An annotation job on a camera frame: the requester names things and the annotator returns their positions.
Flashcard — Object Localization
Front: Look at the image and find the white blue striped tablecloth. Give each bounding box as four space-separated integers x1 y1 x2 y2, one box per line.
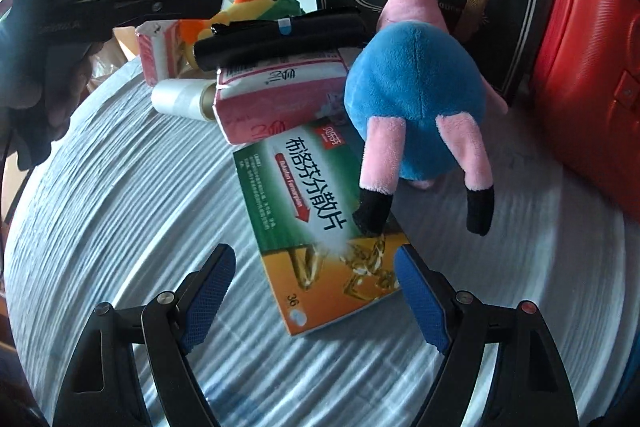
2 52 640 427

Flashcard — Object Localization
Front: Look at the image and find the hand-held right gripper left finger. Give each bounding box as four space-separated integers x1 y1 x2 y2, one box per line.
52 243 237 427

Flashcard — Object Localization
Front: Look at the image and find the red plastic case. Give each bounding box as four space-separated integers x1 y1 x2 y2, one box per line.
529 0 640 214

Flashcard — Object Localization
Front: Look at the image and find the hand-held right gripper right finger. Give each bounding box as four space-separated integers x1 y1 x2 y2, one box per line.
394 244 581 427

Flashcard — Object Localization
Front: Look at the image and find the green orange medicine box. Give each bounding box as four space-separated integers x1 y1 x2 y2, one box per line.
232 122 407 338

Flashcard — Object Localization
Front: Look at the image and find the pink blue plush pig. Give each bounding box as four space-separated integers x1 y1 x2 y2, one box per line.
344 0 510 237

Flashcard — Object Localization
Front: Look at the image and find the clear plastic bag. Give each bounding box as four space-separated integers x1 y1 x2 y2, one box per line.
87 40 143 81

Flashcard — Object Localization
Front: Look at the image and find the small pink white tissue pack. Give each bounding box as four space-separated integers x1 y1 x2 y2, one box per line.
136 19 194 88

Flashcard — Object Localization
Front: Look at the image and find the white tape roll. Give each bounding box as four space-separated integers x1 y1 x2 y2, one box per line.
151 78 217 126

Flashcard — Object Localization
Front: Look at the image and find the large pink white tissue pack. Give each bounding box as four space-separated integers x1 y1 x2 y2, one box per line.
214 50 352 146

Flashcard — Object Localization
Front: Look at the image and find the person's left hand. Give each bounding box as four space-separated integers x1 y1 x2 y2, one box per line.
0 42 97 171

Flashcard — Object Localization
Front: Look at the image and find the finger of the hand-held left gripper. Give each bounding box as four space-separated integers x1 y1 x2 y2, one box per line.
65 0 224 41

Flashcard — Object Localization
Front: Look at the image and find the yellow green plush toy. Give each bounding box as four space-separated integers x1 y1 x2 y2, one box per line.
180 0 306 69

